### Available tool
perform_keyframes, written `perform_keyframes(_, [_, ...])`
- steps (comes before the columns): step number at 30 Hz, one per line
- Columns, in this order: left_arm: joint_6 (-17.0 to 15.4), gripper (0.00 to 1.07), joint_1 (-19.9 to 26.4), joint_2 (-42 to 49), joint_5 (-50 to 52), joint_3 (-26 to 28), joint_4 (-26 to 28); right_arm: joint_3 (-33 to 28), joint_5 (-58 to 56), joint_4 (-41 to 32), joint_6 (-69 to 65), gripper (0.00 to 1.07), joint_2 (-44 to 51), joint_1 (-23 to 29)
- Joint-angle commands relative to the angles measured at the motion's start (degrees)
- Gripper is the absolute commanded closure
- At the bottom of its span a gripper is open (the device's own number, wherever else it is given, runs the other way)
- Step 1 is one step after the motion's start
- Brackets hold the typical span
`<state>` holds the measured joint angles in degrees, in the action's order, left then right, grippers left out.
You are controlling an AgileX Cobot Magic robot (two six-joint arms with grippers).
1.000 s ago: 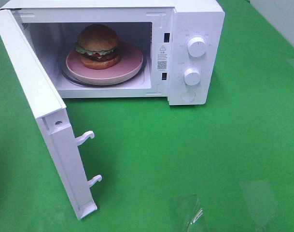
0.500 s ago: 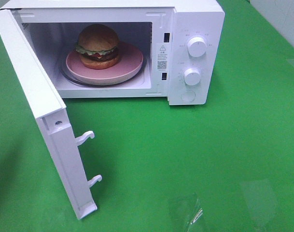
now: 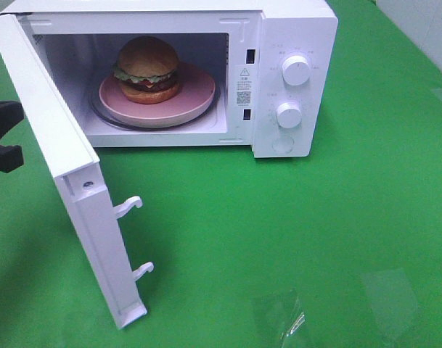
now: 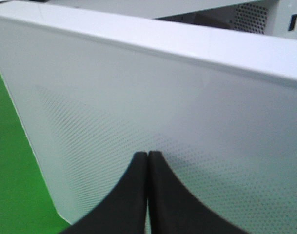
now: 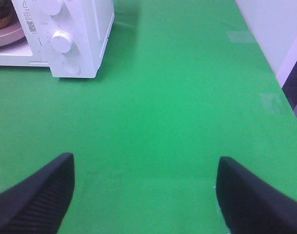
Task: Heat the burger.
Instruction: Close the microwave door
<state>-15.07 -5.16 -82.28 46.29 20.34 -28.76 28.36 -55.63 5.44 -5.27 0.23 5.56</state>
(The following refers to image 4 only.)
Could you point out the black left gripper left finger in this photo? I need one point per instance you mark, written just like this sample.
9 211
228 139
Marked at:
123 210

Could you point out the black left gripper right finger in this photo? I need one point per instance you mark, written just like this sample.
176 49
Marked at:
174 210

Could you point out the white microwave door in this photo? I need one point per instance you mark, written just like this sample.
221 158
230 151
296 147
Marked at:
91 88

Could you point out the white microwave oven body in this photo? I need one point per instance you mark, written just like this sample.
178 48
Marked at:
260 17

